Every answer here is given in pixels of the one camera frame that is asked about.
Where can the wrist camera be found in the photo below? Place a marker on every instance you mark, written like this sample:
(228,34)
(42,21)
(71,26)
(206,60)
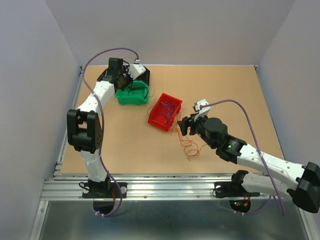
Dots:
(201,108)
(136,70)

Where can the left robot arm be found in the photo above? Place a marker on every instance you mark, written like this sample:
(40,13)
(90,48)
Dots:
(85,132)

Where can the green bin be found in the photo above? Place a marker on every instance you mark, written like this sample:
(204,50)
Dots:
(137,93)

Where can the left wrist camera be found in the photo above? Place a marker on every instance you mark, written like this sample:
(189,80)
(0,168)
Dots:
(136,70)

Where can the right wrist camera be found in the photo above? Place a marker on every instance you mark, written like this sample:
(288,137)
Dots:
(201,108)

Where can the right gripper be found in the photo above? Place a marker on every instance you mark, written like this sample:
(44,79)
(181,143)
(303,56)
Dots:
(185,122)

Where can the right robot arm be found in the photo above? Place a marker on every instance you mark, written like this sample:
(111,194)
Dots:
(276,177)

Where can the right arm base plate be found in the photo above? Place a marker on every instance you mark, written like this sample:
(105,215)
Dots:
(228,189)

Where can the red bin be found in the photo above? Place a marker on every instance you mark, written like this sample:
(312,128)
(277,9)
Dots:
(163,113)

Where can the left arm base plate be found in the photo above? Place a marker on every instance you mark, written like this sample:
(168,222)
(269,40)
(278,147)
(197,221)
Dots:
(88,193)

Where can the aluminium rail frame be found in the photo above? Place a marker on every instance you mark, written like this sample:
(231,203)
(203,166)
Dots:
(169,195)

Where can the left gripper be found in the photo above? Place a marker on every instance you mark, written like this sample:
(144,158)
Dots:
(130,79)

